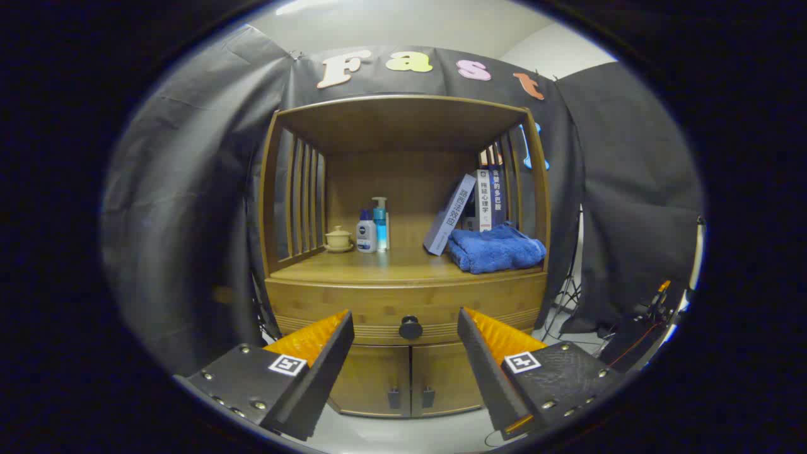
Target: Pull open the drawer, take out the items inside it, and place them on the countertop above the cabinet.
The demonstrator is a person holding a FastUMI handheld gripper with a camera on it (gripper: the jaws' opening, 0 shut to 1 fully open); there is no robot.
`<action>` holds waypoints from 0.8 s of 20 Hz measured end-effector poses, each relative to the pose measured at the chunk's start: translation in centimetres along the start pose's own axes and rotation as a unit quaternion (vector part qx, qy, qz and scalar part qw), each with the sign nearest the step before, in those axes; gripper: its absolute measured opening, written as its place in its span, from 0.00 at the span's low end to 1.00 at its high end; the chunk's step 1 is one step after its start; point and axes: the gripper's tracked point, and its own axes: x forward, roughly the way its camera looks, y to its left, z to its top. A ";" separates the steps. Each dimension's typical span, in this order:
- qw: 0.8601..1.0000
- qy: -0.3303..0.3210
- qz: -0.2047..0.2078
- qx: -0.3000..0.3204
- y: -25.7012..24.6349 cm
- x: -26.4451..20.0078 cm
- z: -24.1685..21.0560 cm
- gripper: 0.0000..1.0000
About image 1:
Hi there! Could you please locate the wooden cabinet door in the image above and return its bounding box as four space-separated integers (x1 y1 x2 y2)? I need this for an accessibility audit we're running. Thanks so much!
411 342 486 418
328 345 412 418

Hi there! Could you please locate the beige lidded teacup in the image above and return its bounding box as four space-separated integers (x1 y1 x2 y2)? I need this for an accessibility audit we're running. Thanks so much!
324 226 355 253

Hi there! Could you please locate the white pole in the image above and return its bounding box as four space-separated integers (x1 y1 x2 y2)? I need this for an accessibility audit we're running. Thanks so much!
687 218 705 294

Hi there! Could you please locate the black tripod stand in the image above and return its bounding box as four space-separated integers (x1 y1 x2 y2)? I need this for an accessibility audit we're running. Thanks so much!
251 271 281 341
541 208 584 341

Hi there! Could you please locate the grey book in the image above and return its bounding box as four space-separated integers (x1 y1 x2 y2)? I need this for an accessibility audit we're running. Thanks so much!
422 173 477 257

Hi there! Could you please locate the blue-spined book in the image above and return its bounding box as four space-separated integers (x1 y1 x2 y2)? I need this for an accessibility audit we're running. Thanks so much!
491 167 507 229

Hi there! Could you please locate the white and blue lotion bottle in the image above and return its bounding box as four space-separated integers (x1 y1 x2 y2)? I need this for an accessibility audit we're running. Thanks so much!
356 209 378 253

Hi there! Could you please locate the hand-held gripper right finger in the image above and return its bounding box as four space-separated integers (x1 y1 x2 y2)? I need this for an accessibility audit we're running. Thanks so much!
457 307 625 442

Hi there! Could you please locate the blue folded towel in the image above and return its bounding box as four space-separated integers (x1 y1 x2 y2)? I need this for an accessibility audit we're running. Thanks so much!
446 224 547 275

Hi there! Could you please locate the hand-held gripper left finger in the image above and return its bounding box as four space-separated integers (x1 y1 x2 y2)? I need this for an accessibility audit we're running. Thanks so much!
173 309 355 442

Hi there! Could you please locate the wooden cabinet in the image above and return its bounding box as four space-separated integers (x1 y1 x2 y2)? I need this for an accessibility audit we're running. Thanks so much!
257 95 552 419

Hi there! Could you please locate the wooden drawer with black knob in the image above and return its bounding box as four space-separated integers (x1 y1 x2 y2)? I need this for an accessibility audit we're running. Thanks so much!
265 272 548 346

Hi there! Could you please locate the black backdrop cloth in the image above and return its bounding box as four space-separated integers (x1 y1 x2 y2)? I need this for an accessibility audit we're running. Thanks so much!
101 25 705 379

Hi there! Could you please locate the black device with orange tip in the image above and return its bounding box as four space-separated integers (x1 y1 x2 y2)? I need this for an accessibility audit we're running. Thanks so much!
598 281 678 373

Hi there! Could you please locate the blue pump bottle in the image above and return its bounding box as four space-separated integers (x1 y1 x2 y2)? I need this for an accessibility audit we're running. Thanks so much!
371 197 389 252

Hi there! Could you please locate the wooden countertop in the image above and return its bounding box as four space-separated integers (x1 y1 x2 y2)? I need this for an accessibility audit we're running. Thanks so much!
268 243 544 284

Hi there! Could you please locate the white-spined book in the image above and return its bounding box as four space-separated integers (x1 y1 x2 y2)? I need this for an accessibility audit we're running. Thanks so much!
477 169 493 232

